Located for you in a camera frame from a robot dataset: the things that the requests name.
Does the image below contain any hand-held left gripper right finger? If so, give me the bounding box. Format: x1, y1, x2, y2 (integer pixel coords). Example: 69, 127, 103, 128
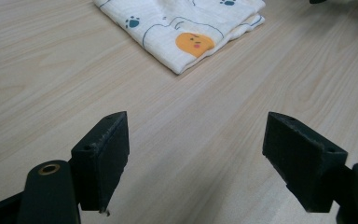
262, 111, 349, 214

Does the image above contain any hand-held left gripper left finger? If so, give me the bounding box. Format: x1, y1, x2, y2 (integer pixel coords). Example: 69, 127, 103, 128
70, 110, 131, 216

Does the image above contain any white printed cloth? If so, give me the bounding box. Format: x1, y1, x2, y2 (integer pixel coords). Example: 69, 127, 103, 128
92, 0, 267, 76

